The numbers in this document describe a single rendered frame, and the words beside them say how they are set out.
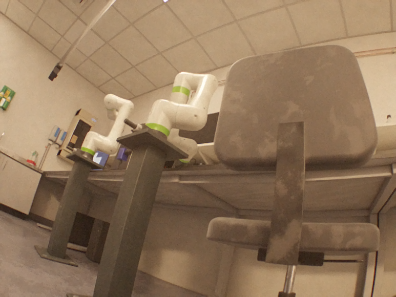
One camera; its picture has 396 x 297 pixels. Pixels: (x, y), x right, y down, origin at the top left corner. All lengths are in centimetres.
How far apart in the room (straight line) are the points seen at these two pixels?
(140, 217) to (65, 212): 91
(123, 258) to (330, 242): 74
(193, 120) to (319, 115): 66
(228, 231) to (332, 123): 33
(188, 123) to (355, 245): 86
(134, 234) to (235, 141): 60
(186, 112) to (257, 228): 71
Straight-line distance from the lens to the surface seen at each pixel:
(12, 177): 326
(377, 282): 155
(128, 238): 94
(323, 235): 48
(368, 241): 50
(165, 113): 108
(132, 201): 93
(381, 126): 166
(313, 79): 60
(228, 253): 170
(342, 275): 163
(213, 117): 227
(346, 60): 65
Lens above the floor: 40
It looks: 24 degrees up
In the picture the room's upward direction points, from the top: 13 degrees clockwise
